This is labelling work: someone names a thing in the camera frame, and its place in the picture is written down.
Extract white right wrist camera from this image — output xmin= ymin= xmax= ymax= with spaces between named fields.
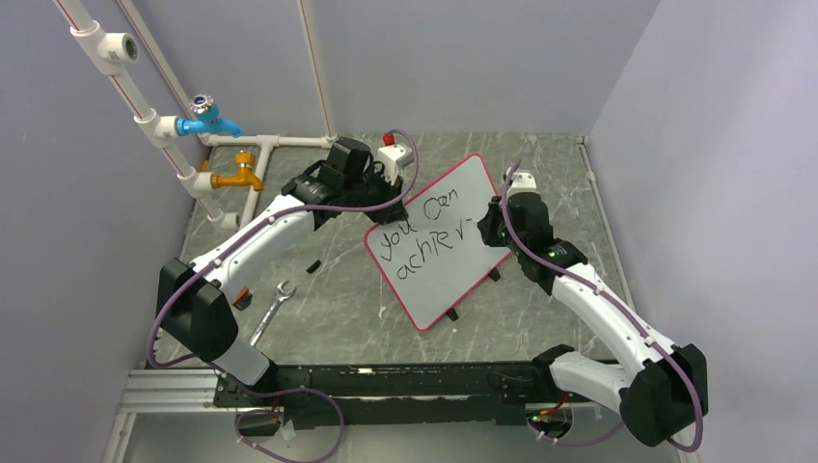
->
xmin=504 ymin=167 xmax=537 ymax=197

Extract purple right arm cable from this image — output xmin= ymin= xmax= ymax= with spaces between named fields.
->
xmin=500 ymin=162 xmax=705 ymax=453

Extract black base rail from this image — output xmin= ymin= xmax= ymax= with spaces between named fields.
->
xmin=213 ymin=361 xmax=585 ymax=436

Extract white PVC pipe frame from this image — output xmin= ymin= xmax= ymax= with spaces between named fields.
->
xmin=54 ymin=0 xmax=338 ymax=233

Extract black marker cap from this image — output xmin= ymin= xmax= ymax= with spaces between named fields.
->
xmin=306 ymin=259 xmax=322 ymax=274

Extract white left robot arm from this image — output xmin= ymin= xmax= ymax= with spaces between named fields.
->
xmin=147 ymin=130 xmax=420 ymax=405

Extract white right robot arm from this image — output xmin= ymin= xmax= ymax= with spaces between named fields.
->
xmin=477 ymin=192 xmax=708 ymax=452

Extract orange brass faucet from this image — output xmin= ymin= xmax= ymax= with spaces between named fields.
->
xmin=204 ymin=150 xmax=263 ymax=192

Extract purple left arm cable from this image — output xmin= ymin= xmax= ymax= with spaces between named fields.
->
xmin=147 ymin=128 xmax=420 ymax=463

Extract pink framed whiteboard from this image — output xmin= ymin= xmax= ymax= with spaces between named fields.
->
xmin=364 ymin=153 xmax=510 ymax=332

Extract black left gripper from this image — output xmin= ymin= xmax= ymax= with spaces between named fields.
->
xmin=344 ymin=165 xmax=407 ymax=226

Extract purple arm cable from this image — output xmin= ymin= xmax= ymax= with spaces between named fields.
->
xmin=500 ymin=162 xmax=705 ymax=453
xmin=147 ymin=128 xmax=420 ymax=463

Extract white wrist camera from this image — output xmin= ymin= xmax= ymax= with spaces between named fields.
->
xmin=374 ymin=133 xmax=414 ymax=184
xmin=504 ymin=167 xmax=537 ymax=197

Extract orange black hex keys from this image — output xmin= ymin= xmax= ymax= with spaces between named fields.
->
xmin=232 ymin=286 xmax=253 ymax=311

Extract blue plastic faucet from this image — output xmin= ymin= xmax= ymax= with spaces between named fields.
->
xmin=175 ymin=94 xmax=242 ymax=138

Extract silver combination wrench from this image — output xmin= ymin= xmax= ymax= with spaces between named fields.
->
xmin=249 ymin=281 xmax=297 ymax=346

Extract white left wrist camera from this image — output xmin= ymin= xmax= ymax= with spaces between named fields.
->
xmin=374 ymin=133 xmax=414 ymax=184

